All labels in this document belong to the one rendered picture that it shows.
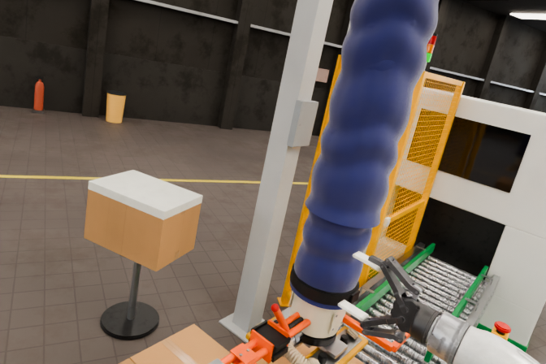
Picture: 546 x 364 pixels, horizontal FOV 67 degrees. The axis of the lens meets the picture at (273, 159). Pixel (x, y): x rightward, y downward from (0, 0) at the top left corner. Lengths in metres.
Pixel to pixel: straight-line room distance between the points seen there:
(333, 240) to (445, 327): 0.44
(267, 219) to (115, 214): 0.98
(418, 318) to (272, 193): 1.95
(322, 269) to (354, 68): 0.60
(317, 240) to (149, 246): 1.55
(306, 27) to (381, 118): 1.57
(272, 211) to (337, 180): 1.67
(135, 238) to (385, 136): 1.89
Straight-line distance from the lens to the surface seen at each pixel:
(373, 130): 1.15
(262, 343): 1.26
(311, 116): 2.71
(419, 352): 2.81
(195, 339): 2.35
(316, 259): 1.29
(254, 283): 3.09
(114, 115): 8.90
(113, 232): 2.81
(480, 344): 0.94
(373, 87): 1.13
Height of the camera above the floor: 2.04
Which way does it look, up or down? 15 degrees down
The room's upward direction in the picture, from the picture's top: 12 degrees clockwise
